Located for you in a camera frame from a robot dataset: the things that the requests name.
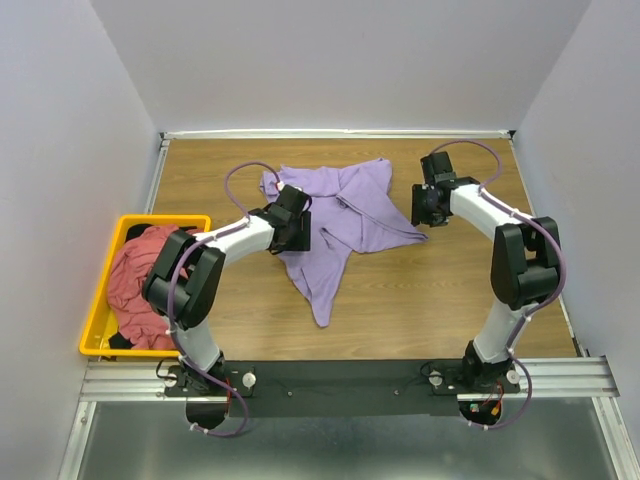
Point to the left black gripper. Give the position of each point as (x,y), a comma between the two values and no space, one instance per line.
(301,232)

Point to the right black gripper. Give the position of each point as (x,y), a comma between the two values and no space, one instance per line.
(420,205)

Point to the purple t shirt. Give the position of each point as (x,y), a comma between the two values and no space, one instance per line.
(351,211)

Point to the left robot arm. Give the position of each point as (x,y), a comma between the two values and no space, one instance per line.
(183,282)

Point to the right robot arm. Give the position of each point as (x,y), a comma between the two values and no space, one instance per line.
(526,269)

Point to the yellow plastic bin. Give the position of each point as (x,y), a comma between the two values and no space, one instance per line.
(101,323)

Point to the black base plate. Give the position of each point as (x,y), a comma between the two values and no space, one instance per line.
(332,388)

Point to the aluminium frame rail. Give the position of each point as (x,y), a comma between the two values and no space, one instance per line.
(346,420)

